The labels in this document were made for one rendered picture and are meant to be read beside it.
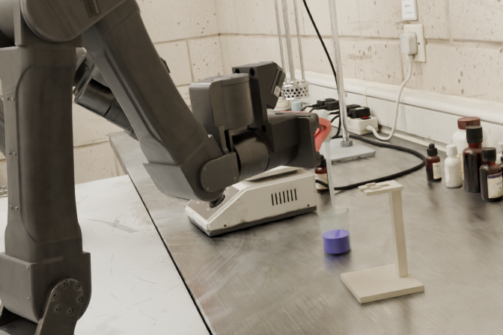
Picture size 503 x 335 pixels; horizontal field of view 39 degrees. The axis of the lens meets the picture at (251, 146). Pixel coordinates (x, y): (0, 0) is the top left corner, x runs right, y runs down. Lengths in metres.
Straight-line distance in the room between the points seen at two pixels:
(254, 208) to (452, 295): 0.41
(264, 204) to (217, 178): 0.39
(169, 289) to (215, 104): 0.29
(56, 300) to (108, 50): 0.24
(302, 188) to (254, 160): 0.36
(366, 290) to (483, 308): 0.13
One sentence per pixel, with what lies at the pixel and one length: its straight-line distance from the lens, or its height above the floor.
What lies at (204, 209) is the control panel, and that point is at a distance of 1.17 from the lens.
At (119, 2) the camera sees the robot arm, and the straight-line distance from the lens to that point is 0.69.
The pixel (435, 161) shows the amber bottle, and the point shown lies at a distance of 1.31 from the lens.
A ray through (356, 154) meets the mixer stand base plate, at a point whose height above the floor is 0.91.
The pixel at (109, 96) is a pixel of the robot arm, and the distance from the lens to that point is 1.15.
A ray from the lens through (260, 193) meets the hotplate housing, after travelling 1.15.
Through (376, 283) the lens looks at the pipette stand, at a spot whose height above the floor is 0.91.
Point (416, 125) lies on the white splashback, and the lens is 1.64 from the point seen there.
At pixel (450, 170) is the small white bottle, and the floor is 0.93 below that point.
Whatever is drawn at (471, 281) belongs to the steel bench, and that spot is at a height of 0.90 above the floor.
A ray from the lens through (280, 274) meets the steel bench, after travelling 0.96.
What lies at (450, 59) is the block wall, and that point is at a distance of 1.56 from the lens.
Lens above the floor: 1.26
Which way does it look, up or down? 11 degrees down
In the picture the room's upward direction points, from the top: 7 degrees counter-clockwise
